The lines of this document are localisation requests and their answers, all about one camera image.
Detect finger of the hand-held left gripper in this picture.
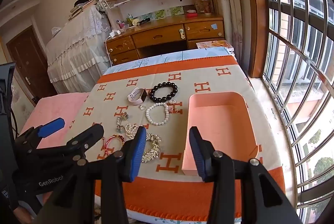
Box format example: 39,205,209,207
65,123,105,160
15,117,66,153

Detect stack of books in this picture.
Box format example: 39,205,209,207
68,0,98,21

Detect white lace cover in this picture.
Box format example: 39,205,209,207
46,1,113,94

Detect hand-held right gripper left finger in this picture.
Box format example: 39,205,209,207
33,126,147,224

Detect silver pearl hair clip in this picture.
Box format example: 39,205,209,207
124,123,141,139

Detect white cable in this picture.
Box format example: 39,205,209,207
105,36,113,66

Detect brown jar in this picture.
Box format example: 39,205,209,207
201,0,212,15

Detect pink blanket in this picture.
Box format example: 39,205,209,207
19,92,90,149

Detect black cable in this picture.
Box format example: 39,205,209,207
9,106,20,136

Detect beige printed curtain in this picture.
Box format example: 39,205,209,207
206,0,251,70

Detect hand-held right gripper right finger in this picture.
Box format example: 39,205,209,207
188,126,299,224

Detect wooden desk with drawers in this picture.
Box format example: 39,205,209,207
106,14,226,66

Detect brown wooden door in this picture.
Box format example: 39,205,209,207
6,25,56,107

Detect white pearl bracelet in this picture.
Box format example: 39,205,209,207
145,102,170,126

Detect black bead bracelet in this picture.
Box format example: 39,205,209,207
149,82,178,103

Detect red bangle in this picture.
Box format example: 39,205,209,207
102,134,126,155

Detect pink strap smartwatch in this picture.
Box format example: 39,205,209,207
127,88,148,105

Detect pink plastic box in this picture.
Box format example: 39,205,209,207
182,92,262,177

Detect wooden window frame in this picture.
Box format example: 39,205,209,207
240,0,270,78

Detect orange and beige printed blanket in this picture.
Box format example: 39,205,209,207
83,55,286,219

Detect green picture cards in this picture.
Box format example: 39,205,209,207
154,6,183,18

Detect metal window grille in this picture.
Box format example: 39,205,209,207
258,0,334,224

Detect light blue leaf-print bed sheet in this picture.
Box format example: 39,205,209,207
103,47,237,75

